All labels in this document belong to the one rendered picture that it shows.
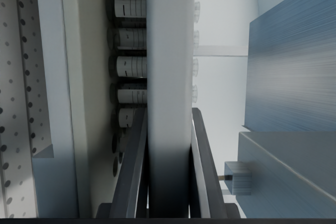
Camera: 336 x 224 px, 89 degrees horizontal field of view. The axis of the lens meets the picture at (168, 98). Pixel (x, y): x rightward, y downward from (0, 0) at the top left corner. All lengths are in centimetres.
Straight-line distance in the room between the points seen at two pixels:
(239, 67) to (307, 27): 332
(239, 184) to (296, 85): 31
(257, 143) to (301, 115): 27
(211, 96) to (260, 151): 325
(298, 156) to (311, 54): 30
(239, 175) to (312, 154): 8
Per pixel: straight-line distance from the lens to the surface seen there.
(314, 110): 46
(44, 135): 19
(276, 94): 55
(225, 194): 137
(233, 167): 25
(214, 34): 390
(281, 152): 21
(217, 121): 345
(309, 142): 27
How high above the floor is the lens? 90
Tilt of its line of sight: 1 degrees up
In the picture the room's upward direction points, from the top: 90 degrees clockwise
